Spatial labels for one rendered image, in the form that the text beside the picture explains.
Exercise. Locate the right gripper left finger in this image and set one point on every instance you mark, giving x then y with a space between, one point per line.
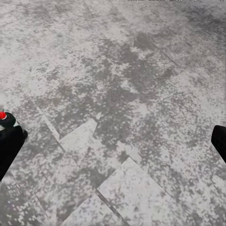
11 141

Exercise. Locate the insectifuge atomizer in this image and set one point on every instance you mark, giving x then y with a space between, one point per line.
7 120

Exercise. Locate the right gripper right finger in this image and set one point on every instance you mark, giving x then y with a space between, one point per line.
218 139

